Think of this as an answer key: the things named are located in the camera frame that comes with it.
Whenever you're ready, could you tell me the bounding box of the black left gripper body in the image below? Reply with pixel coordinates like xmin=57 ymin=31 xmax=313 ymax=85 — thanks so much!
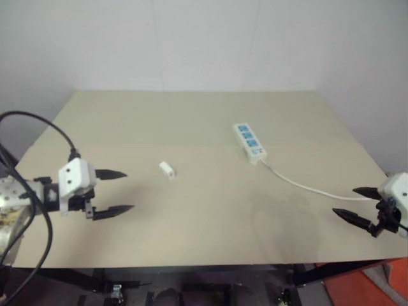
xmin=66 ymin=187 xmax=97 ymax=221

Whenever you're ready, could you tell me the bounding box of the black caster wheel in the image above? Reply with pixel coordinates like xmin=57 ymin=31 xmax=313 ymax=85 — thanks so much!
xmin=109 ymin=282 xmax=124 ymax=306
xmin=275 ymin=288 xmax=291 ymax=306

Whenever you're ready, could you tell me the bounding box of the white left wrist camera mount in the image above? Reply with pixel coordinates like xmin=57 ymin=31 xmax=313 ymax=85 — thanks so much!
xmin=57 ymin=158 xmax=96 ymax=217

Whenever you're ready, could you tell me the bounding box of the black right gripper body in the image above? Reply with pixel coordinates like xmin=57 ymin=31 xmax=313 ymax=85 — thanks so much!
xmin=368 ymin=197 xmax=402 ymax=239

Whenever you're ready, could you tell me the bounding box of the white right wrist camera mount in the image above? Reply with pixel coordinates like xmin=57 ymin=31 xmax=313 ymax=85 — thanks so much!
xmin=378 ymin=172 xmax=408 ymax=240

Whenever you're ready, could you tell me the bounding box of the black table frame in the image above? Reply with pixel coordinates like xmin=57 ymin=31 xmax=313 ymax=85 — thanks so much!
xmin=0 ymin=259 xmax=393 ymax=306

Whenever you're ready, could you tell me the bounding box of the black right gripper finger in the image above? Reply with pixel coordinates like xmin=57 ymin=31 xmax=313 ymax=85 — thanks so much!
xmin=352 ymin=186 xmax=380 ymax=200
xmin=331 ymin=207 xmax=373 ymax=230

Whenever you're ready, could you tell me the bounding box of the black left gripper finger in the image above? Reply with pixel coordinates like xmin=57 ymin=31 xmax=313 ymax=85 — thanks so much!
xmin=92 ymin=205 xmax=136 ymax=222
xmin=95 ymin=169 xmax=129 ymax=180

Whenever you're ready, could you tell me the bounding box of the white and blue power strip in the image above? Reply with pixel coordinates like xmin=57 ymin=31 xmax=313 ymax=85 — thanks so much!
xmin=233 ymin=122 xmax=267 ymax=166

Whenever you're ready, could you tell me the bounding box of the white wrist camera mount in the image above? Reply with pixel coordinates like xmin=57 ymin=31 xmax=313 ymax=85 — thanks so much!
xmin=378 ymin=172 xmax=408 ymax=240
xmin=57 ymin=158 xmax=96 ymax=217

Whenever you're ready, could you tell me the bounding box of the white power strip cord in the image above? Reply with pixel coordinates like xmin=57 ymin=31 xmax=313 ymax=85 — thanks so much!
xmin=259 ymin=157 xmax=377 ymax=202

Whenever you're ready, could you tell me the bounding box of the orange box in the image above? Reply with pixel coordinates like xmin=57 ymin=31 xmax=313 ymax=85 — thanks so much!
xmin=321 ymin=256 xmax=408 ymax=306

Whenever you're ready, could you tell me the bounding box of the small white plug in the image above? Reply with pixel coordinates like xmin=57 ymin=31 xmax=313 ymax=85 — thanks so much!
xmin=158 ymin=161 xmax=177 ymax=182

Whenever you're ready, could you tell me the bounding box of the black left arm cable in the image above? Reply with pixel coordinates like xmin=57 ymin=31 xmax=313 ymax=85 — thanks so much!
xmin=0 ymin=110 xmax=82 ymax=303

